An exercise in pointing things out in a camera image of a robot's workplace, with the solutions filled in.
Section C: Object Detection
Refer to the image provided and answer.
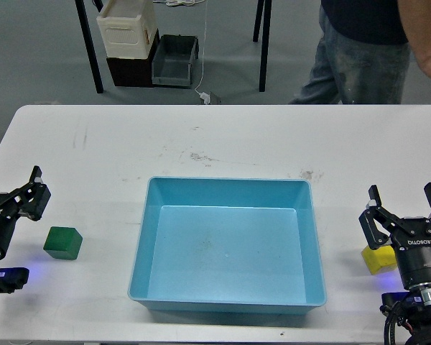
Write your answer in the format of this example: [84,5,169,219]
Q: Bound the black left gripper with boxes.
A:
[0,165,51,254]

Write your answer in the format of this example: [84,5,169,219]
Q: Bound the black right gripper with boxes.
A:
[358,182,431,290]

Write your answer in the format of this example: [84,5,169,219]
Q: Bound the yellow wooden block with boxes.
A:
[361,246,397,275]

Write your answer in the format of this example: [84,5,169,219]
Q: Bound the green wooden block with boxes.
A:
[43,226,83,260]

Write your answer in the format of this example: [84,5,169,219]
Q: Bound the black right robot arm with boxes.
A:
[358,182,431,344]

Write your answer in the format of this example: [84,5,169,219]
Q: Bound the person's forearm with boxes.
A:
[397,0,431,66]

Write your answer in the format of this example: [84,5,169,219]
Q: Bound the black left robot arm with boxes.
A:
[0,165,51,294]

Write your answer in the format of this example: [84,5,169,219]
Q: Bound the black table leg left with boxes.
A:
[75,0,104,93]

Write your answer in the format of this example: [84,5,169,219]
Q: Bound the black table leg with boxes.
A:
[252,0,272,92]
[75,0,104,93]

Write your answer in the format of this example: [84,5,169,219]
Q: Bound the dark brown crate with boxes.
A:
[106,31,160,88]

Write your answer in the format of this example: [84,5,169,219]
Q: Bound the person in jeans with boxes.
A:
[290,1,410,105]

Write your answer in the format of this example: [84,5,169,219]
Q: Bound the light blue plastic bin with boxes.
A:
[128,177,327,315]

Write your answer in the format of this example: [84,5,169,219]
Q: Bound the grey plastic bin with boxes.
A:
[152,34,199,88]

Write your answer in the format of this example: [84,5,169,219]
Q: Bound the cream plastic crate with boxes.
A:
[97,0,157,60]

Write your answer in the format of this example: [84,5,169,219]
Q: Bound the white power adapter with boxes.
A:
[199,92,210,105]

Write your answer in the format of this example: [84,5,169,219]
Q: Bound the black table leg right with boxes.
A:
[252,0,272,92]

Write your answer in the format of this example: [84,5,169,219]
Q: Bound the white cable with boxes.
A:
[152,0,210,95]

